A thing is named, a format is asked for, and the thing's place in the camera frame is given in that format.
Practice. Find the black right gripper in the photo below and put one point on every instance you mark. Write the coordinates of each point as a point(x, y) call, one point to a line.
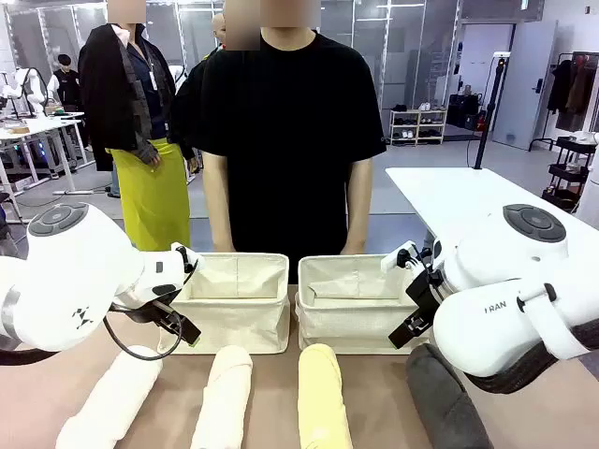
point(423, 292)

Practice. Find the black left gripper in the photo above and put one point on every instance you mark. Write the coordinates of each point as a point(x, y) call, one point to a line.
point(145, 312)

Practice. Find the dark grey towel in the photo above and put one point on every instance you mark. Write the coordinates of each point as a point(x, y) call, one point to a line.
point(444, 407)

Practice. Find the pale pink towel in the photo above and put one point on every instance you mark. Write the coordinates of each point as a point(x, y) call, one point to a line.
point(224, 397)

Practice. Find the white towel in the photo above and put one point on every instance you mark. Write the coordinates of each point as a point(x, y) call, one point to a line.
point(112, 402)

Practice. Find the yellow towel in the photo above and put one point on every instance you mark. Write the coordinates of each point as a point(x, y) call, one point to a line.
point(323, 397)

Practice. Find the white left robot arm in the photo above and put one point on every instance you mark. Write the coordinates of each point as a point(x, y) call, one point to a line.
point(70, 262)

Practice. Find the person's left forearm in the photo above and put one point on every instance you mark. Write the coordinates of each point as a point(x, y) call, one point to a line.
point(358, 220)

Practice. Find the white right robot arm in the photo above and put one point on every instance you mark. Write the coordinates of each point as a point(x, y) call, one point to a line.
point(491, 262)

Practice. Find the person's right forearm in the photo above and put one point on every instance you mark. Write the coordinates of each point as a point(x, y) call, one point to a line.
point(219, 220)

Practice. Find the person's right hand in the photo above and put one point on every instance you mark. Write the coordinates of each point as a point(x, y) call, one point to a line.
point(223, 246)

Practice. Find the person's left hand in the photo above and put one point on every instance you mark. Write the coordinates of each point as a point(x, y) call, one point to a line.
point(353, 247)

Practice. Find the cream fabric basket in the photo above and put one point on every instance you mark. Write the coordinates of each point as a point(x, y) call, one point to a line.
point(234, 308)
point(346, 313)

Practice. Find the person in yellow apron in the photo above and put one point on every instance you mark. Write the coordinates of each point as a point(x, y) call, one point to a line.
point(150, 196)

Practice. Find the white table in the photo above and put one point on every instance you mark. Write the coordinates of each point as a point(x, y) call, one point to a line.
point(468, 201)

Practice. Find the wooden shoe rack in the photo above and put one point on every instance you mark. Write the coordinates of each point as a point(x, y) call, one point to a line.
point(419, 126)

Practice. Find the person in black t-shirt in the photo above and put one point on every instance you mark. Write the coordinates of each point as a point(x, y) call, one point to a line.
point(281, 140)

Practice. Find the bald person in black jacket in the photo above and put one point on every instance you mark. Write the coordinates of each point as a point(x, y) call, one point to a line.
point(187, 112)

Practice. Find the black utility cart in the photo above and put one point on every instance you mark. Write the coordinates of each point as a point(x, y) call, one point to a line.
point(566, 173)

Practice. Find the black tripod pole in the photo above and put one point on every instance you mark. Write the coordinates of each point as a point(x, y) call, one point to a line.
point(486, 117)

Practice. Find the black equipment cases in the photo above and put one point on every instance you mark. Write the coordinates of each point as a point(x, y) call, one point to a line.
point(463, 110)

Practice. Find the white desk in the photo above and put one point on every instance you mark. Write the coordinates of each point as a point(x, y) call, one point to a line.
point(33, 128)

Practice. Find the background person in dark clothes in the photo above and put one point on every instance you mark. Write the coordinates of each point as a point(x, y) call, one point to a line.
point(65, 84)

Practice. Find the grey door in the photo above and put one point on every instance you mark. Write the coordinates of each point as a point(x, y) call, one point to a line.
point(524, 84)

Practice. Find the small white background robot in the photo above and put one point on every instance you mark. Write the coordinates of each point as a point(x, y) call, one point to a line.
point(28, 89)

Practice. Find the clothes rack with dark coats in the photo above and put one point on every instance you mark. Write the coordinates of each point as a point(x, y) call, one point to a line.
point(573, 93)

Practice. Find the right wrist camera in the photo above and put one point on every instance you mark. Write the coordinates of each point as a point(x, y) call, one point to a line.
point(398, 259)

